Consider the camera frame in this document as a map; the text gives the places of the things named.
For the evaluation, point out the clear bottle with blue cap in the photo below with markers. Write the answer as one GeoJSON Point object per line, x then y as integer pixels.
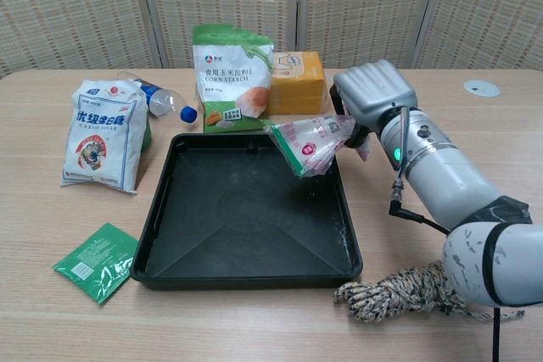
{"type": "Point", "coordinates": [163, 101]}

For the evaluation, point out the woven folding screen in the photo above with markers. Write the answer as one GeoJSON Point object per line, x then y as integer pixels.
{"type": "Point", "coordinates": [85, 10]}

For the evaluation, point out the white round table grommet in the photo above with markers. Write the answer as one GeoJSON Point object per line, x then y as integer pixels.
{"type": "Point", "coordinates": [481, 88]}

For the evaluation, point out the green flat sachet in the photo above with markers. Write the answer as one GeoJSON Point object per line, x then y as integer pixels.
{"type": "Point", "coordinates": [95, 262]}

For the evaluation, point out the white sugar bag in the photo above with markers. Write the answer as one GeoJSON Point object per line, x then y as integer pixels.
{"type": "Point", "coordinates": [104, 137]}

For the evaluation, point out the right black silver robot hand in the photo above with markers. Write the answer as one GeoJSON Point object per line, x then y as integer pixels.
{"type": "Point", "coordinates": [377, 90]}

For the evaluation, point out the yellow tissue pack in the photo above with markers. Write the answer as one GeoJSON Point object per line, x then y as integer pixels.
{"type": "Point", "coordinates": [299, 86]}

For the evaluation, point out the pink white seasoning bag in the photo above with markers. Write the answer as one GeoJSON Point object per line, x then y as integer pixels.
{"type": "Point", "coordinates": [314, 146]}

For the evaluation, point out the black square plastic tray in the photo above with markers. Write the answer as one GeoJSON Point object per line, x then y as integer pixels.
{"type": "Point", "coordinates": [237, 218]}

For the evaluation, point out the green white corn starch bag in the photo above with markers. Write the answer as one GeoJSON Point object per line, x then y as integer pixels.
{"type": "Point", "coordinates": [229, 82]}

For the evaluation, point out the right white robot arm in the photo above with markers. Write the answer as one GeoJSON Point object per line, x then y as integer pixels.
{"type": "Point", "coordinates": [441, 167]}

